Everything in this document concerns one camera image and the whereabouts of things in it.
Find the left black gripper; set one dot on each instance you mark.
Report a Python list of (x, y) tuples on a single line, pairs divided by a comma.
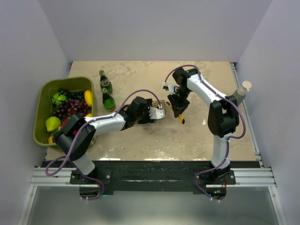
[(147, 119)]

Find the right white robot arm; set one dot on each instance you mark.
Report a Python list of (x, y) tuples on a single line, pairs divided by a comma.
[(223, 115)]

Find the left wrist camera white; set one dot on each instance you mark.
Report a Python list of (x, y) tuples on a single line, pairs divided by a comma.
[(156, 114)]

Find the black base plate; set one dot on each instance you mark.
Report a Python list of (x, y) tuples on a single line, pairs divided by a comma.
[(153, 176)]

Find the green glass bottle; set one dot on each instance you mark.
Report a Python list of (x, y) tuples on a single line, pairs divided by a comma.
[(108, 101), (105, 82)]

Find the beige cup bottle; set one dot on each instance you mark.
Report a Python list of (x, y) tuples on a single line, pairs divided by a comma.
[(241, 92)]

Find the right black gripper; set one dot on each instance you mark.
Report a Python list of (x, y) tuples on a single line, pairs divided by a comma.
[(179, 108)]

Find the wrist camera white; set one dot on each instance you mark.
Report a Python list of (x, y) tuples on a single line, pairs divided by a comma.
[(172, 88), (156, 114)]

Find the red purple grape bunch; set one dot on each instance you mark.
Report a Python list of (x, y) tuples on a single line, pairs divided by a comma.
[(71, 107)]

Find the olive green plastic bin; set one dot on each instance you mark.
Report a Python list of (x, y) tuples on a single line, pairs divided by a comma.
[(45, 106)]

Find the yellow lemon fruit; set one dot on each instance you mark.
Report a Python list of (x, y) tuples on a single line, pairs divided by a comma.
[(88, 97)]

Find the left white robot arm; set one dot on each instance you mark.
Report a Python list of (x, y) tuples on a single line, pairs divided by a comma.
[(76, 135)]

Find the dark black grape bunch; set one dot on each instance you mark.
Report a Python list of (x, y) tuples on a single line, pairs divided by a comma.
[(79, 95)]

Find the yellow green pear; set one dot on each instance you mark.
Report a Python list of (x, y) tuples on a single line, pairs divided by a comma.
[(52, 123)]

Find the yellow utility knife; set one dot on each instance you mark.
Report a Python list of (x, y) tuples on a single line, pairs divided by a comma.
[(178, 116)]

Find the brown cardboard express box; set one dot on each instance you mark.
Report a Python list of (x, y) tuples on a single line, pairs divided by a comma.
[(129, 111)]

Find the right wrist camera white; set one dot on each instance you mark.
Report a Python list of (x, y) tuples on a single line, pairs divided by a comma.
[(172, 88)]

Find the red dragon fruit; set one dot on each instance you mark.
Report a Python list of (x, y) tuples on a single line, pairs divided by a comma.
[(63, 124)]

